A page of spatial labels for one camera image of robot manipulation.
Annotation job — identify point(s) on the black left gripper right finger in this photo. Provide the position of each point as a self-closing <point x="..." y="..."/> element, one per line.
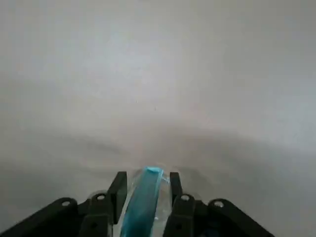
<point x="182" y="217"/>

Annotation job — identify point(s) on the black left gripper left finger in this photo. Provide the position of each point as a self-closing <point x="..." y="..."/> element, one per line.
<point x="98" y="217"/>

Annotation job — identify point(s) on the clear seasoning bottle teal lid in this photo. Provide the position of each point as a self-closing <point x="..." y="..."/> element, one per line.
<point x="143" y="197"/>

